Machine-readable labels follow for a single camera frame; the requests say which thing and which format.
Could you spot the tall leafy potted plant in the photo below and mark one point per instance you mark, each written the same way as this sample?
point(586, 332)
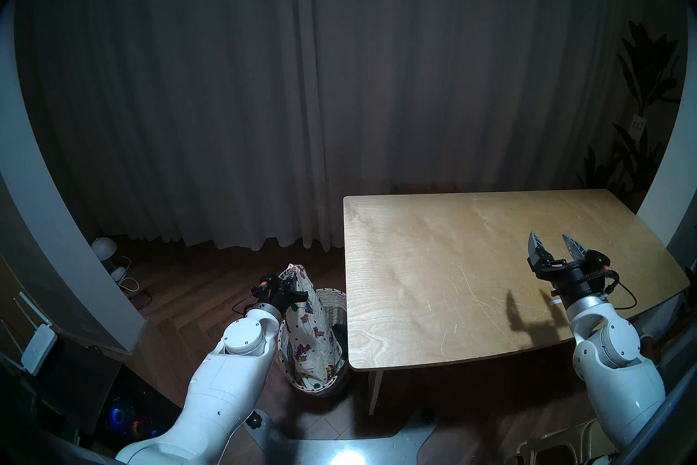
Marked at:
point(648, 71)

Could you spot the cream bear print garment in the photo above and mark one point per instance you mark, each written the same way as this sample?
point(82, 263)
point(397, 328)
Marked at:
point(310, 338)

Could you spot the black computer case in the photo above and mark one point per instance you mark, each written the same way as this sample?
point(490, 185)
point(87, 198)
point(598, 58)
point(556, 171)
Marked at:
point(109, 398)

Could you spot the light wooden table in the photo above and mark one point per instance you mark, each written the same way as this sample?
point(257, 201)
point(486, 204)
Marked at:
point(435, 278)

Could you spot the white mushroom lamp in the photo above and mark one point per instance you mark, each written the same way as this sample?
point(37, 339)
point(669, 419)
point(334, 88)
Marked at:
point(103, 247)

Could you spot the white wall outlet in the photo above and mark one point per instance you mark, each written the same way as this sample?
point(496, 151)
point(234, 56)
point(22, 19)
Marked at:
point(637, 126)

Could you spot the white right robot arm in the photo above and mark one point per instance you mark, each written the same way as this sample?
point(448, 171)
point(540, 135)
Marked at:
point(615, 377)

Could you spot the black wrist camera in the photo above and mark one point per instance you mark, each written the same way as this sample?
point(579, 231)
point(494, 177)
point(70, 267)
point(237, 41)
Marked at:
point(599, 262)
point(267, 288)

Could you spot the white wifi router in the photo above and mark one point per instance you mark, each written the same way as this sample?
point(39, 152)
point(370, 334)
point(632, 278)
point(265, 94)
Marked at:
point(39, 349)

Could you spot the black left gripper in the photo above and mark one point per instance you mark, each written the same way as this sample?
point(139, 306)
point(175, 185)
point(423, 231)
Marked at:
point(282, 296)

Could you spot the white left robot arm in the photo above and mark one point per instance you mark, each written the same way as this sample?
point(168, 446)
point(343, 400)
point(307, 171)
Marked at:
point(228, 382)

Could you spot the pale metal chair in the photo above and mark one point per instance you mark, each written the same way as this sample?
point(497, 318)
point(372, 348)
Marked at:
point(555, 445)

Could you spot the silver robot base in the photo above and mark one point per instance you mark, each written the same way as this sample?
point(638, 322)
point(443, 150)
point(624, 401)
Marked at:
point(337, 447)

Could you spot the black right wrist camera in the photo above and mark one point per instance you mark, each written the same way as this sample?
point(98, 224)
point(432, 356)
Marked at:
point(599, 262)

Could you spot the white cylindrical container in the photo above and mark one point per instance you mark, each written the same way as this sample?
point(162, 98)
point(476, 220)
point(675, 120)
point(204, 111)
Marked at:
point(659, 319)

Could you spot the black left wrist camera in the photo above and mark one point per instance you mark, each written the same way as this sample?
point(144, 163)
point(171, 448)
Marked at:
point(267, 288)

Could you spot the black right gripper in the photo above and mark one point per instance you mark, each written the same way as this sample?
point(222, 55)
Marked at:
point(572, 278)

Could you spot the long pleated curtain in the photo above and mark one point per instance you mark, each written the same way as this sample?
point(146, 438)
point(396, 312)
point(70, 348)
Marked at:
point(272, 88)

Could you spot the woven wicker laundry hamper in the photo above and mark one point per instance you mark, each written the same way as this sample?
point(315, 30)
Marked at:
point(335, 306)

